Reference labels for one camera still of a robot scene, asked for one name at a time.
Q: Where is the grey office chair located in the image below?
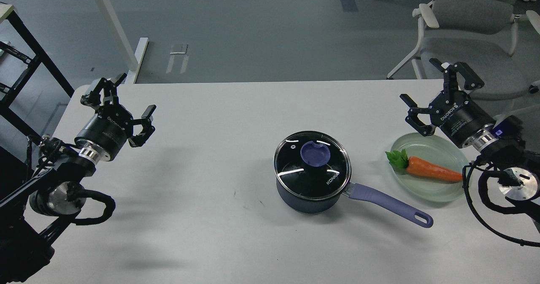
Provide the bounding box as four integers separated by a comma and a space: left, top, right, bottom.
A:
387, 0, 539, 115

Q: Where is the white table frame leg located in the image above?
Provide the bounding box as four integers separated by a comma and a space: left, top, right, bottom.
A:
0, 0, 149, 84

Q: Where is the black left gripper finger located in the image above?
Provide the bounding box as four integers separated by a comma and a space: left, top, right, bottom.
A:
80, 73, 128, 116
127, 105, 156, 148

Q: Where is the translucent green oval plate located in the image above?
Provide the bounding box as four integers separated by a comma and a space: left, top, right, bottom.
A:
385, 133, 468, 203

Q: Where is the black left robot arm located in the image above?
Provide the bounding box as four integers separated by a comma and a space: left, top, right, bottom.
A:
0, 73, 156, 284

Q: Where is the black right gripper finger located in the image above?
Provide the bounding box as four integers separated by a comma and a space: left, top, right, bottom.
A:
399, 93, 442, 137
429, 58, 485, 94

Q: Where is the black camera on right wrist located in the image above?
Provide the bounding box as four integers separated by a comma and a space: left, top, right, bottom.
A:
491, 115, 524, 143

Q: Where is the dark blue saucepan purple handle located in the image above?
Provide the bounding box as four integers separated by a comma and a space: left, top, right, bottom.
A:
276, 178, 434, 228

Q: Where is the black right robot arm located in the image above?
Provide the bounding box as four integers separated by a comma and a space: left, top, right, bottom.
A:
400, 58, 539, 247

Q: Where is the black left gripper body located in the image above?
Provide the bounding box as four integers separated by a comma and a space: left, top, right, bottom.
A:
74, 105, 133, 161

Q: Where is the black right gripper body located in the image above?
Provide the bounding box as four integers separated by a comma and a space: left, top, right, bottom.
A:
428, 90, 495, 148

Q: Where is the orange toy carrot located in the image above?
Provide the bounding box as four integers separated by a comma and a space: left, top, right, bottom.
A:
385, 149, 462, 182

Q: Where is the glass pot lid purple knob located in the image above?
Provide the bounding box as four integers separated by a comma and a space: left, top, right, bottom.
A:
273, 131, 352, 200

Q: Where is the black metal rack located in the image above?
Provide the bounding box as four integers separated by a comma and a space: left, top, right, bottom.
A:
0, 3, 75, 144

